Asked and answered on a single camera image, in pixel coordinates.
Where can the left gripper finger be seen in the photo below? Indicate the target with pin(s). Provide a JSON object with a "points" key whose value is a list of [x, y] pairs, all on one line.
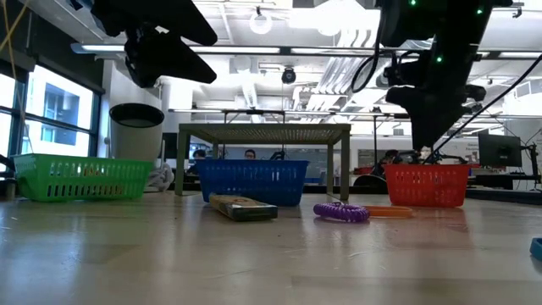
{"points": [[182, 21], [169, 63]]}

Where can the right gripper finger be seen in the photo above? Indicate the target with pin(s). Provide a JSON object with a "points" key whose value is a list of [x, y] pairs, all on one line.
{"points": [[419, 127], [446, 120]]}

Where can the red plastic basket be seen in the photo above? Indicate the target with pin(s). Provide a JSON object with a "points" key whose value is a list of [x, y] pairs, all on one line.
{"points": [[427, 186]]}

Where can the orange rubber band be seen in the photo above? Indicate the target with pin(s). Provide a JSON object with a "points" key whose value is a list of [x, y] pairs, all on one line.
{"points": [[389, 212]]}

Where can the purple spiral wrist coil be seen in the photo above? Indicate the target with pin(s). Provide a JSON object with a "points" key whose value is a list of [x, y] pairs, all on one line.
{"points": [[341, 212]]}

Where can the orange spiral wrist coil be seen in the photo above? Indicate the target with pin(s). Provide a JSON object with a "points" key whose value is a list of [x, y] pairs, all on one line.
{"points": [[90, 171]]}

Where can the blue plastic basket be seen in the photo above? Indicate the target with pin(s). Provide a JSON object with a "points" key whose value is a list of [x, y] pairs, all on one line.
{"points": [[254, 182]]}

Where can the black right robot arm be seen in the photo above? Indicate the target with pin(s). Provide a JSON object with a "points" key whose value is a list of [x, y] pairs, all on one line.
{"points": [[444, 25]]}

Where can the black background robot arm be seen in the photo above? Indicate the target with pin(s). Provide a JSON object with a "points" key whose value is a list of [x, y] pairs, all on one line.
{"points": [[449, 157]]}

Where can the person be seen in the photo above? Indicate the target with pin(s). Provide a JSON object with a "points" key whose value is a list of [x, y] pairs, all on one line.
{"points": [[199, 154], [250, 154], [389, 156]]}

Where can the black computer monitor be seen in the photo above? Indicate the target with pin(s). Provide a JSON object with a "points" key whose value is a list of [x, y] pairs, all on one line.
{"points": [[499, 150]]}

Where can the large window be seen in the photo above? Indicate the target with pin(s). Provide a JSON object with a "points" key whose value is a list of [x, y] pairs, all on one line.
{"points": [[59, 106]]}

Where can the pale green perforated metal shelf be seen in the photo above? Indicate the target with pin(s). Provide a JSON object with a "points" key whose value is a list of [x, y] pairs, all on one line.
{"points": [[262, 132]]}

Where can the green plastic basket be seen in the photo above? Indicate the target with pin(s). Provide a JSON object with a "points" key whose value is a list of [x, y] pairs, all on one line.
{"points": [[80, 178]]}

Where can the blue plastic object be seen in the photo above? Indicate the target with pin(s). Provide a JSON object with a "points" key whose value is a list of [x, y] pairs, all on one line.
{"points": [[537, 249]]}

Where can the black aluminium table frame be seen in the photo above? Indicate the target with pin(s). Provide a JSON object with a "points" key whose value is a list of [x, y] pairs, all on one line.
{"points": [[499, 195]]}

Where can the black background frame rig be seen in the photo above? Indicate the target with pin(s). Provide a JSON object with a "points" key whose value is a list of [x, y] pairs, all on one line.
{"points": [[254, 112]]}

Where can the black overhead camera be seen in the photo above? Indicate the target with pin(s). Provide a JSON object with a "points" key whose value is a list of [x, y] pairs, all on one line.
{"points": [[289, 75]]}

